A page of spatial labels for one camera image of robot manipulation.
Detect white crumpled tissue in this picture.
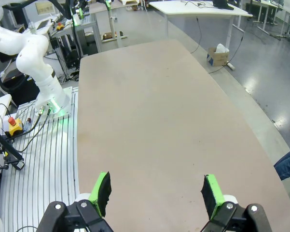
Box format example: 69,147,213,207
214,43,230,54

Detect black object on desk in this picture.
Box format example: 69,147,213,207
212,0,235,11

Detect ribbed aluminium platform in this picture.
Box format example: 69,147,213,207
0,87,81,232

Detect white desk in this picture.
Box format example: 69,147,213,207
148,1,253,49
252,0,285,37

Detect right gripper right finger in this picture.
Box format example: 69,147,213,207
199,174,274,232

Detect black arm base cables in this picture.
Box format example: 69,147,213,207
11,108,53,153

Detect yellow red emergency stop button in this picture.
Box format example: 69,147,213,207
5,117,24,136

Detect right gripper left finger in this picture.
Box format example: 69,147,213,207
36,171,114,232

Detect thin black hanging cable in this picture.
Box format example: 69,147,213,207
189,16,203,54

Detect black frame bar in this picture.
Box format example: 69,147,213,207
0,124,25,170

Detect person in white shirt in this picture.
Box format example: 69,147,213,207
274,147,290,181

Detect cardboard box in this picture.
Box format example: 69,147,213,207
207,47,230,67

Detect gray metal workbench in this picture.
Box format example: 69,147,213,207
52,13,102,60

